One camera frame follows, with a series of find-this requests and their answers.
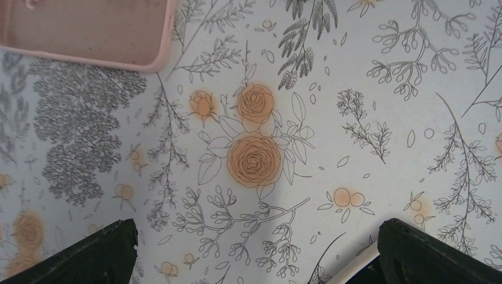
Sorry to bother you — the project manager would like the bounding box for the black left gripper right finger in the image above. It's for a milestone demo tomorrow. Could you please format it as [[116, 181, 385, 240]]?
[[345, 218, 502, 284]]

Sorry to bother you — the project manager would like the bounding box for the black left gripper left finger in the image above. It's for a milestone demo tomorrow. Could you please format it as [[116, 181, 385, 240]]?
[[2, 218, 138, 283]]

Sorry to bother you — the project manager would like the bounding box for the bare black smartphone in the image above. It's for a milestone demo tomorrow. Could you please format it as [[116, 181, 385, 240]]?
[[327, 243, 380, 284]]

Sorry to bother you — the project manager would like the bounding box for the pink silicone phone case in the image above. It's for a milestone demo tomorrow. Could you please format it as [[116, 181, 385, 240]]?
[[1, 0, 177, 73]]

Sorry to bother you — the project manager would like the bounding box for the floral patterned table mat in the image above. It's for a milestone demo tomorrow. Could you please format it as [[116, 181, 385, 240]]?
[[1, 1, 501, 283]]

